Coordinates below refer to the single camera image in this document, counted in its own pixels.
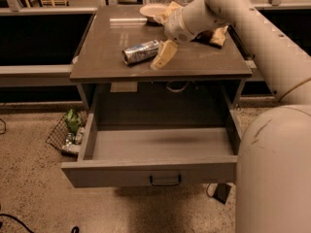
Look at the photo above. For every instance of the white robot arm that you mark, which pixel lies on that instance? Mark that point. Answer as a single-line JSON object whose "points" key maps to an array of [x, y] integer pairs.
{"points": [[273, 173]]}

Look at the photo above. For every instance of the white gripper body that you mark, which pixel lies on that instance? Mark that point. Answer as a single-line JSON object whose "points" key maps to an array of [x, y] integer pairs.
{"points": [[175, 25]]}

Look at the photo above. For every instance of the silver blue redbull can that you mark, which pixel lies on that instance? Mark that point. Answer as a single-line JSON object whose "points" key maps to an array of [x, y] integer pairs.
{"points": [[140, 52]]}

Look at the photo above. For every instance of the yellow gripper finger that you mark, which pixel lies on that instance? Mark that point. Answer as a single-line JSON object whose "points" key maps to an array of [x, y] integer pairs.
{"points": [[166, 52], [162, 17]]}

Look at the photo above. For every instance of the brown yellow chip bag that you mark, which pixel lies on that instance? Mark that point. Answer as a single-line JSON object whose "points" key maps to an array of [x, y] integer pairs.
{"points": [[215, 34]]}

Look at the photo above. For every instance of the grey open top drawer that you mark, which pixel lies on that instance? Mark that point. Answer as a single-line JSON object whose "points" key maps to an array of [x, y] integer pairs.
{"points": [[154, 132]]}

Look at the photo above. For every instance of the black wire basket left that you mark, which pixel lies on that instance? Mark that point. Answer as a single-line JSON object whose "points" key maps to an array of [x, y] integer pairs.
{"points": [[57, 137]]}

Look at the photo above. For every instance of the silver can in basket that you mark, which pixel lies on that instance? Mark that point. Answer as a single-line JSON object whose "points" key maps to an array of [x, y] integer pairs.
{"points": [[70, 146]]}

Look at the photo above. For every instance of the green snack bag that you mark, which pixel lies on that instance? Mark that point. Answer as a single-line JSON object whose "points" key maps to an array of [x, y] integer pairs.
{"points": [[72, 121]]}

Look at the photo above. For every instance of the white ceramic bowl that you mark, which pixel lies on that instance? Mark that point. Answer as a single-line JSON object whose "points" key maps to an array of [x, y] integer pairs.
{"points": [[149, 11]]}

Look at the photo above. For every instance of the black drawer handle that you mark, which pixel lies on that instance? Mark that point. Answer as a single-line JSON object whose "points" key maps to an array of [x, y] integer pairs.
{"points": [[160, 182]]}

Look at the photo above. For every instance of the grey cabinet with top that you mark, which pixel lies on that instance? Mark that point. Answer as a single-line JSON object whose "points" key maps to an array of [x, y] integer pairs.
{"points": [[133, 78]]}

